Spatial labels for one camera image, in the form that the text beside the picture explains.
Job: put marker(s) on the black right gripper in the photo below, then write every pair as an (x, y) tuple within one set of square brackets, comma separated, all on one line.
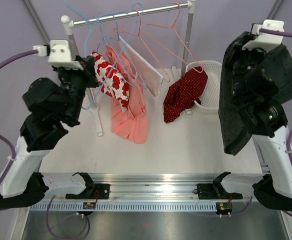
[(260, 53)]

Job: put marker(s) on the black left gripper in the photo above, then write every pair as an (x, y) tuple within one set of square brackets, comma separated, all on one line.
[(88, 72)]

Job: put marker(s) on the dark grey dotted skirt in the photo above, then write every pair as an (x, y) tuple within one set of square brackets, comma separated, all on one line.
[(251, 104)]

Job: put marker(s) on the salmon pink pleated skirt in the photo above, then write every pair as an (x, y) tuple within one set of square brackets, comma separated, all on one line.
[(131, 124)]

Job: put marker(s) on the pink wire hanger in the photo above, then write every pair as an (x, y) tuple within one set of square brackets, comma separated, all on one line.
[(178, 40), (137, 32)]

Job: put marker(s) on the dark red polka dot skirt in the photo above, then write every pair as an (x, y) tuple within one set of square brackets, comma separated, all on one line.
[(184, 93)]

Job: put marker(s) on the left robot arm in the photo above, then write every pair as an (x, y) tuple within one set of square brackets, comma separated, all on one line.
[(53, 108)]

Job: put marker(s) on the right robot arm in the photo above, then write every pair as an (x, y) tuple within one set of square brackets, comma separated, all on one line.
[(273, 189)]

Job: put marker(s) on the white red floral skirt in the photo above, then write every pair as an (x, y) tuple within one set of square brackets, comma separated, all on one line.
[(112, 82)]

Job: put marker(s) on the white and silver clothes rack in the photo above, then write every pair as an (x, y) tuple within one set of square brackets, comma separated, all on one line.
[(70, 24)]

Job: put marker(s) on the white perforated plastic basket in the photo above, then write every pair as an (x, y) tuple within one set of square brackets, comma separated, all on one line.
[(210, 97)]

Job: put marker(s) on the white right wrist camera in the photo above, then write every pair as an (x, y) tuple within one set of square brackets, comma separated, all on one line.
[(263, 40)]

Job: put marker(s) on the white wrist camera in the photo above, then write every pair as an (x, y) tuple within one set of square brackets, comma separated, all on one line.
[(59, 55), (263, 40)]

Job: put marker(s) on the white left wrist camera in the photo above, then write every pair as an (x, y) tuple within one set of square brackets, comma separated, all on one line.
[(59, 55)]

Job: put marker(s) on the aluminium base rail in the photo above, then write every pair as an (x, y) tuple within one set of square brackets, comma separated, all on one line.
[(157, 193)]

